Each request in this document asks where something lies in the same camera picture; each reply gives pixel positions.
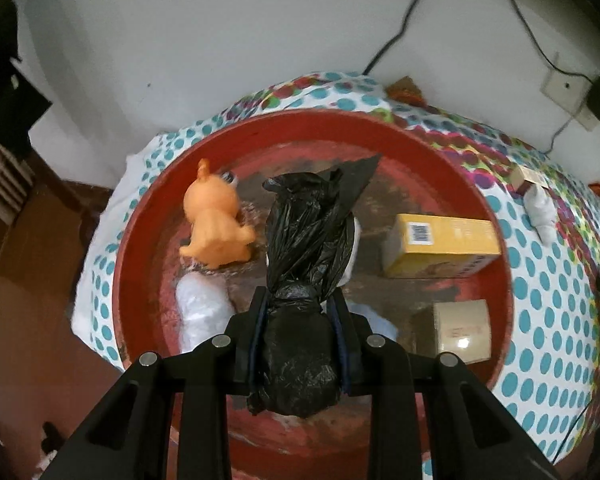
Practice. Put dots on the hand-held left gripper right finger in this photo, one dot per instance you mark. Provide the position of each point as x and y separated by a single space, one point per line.
339 332

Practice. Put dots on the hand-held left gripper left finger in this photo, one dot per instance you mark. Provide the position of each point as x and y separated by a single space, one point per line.
259 325

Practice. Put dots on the large white sock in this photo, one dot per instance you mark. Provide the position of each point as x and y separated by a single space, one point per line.
202 310

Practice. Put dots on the black plastic bag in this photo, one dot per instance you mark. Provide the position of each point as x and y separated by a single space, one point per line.
300 260

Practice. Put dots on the orange rubber animal toy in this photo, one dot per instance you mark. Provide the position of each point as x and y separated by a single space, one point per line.
212 215

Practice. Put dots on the beige cardboard box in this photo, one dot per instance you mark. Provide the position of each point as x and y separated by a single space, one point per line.
460 330

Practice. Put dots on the yellow cardboard box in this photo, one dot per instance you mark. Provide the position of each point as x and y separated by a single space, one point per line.
440 245

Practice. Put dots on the round red tray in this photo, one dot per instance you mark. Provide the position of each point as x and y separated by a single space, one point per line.
430 170

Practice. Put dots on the blue-grey rolled sock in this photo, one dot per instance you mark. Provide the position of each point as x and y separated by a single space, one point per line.
377 322

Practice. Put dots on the polka dot tablecloth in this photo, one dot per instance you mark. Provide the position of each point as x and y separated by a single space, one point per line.
545 300

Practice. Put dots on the small labelled flat box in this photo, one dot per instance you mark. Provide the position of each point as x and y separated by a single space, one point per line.
527 177

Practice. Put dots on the red foil snack wrapper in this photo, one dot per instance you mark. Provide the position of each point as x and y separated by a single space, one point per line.
405 90

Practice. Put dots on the red packet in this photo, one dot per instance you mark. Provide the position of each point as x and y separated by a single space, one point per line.
599 188

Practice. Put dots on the dark furniture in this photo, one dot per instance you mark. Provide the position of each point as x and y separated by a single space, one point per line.
5 110

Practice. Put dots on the white wall socket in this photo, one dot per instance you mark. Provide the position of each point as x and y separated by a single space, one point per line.
562 92

